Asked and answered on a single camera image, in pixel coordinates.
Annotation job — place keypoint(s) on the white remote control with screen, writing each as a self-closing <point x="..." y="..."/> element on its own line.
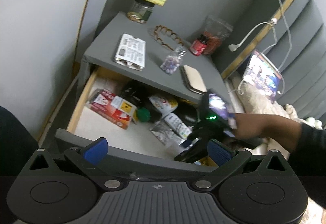
<point x="177" y="125"/>

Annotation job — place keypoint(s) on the brown tortoiseshell comb headband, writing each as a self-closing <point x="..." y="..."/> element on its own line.
<point x="167" y="38"/>

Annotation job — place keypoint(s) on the glass jar with black lid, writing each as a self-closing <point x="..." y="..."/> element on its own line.
<point x="140" y="11"/>

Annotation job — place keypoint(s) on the green capped bottle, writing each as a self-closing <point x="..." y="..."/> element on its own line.
<point x="142" y="115"/>

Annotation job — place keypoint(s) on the person's right hand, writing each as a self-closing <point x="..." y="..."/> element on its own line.
<point x="284" y="131"/>

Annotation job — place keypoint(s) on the tablet with lit screen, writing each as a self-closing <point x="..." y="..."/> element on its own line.
<point x="262" y="74"/>

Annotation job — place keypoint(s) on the white printed medicine box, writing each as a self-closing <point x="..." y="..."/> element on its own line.
<point x="131" y="52"/>

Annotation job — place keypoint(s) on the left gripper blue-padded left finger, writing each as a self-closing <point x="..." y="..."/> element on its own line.
<point x="84" y="164"/>

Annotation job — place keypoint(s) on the red supplement bottle black cap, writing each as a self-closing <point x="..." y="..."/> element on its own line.
<point x="199" y="45"/>

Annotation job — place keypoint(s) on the beige case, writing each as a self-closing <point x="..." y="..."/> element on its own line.
<point x="193" y="80"/>

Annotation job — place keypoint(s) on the bag of purple pills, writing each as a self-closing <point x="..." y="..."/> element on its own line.
<point x="173" y="60"/>

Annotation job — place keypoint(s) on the white and yellow pouch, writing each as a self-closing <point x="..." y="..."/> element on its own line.
<point x="165" y="104"/>

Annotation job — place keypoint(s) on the cream fluffy blanket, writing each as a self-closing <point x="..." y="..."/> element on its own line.
<point x="248" y="99"/>

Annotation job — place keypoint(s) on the grey fabric nightstand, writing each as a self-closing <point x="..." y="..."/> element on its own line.
<point x="101" y="53"/>

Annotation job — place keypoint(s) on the amber small bottle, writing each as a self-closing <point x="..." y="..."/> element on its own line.
<point x="206" y="161"/>

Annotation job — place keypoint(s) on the silver blister pack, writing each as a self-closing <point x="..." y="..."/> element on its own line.
<point x="165" y="134"/>

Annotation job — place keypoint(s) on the clear bag of red goji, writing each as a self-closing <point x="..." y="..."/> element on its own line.
<point x="217" y="30"/>

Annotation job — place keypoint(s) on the person's right forearm dark sleeve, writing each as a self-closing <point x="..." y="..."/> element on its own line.
<point x="308" y="163"/>

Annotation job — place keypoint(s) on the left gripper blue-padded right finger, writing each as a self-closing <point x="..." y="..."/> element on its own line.
<point x="229" y="163"/>

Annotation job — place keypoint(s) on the red and white medicine box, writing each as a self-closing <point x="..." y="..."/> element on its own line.
<point x="112" y="107"/>

